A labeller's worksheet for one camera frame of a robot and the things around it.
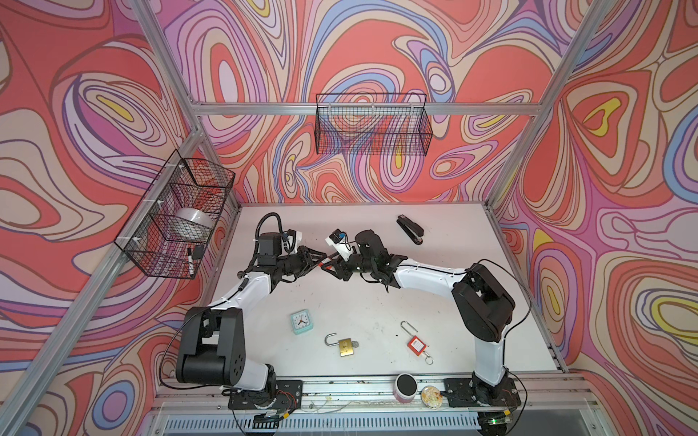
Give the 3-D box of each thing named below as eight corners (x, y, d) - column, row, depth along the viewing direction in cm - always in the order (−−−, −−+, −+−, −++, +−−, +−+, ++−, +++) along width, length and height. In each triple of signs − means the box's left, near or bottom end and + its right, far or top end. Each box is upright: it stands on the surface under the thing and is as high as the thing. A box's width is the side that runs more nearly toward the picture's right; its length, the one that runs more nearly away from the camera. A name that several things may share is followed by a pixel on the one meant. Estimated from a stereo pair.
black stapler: (416, 246, 108) (419, 237, 104) (396, 223, 116) (398, 214, 112) (424, 242, 110) (427, 233, 105) (404, 220, 117) (406, 210, 113)
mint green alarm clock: (295, 337, 86) (293, 333, 84) (291, 317, 90) (289, 314, 88) (314, 330, 88) (313, 327, 85) (309, 311, 92) (308, 308, 89)
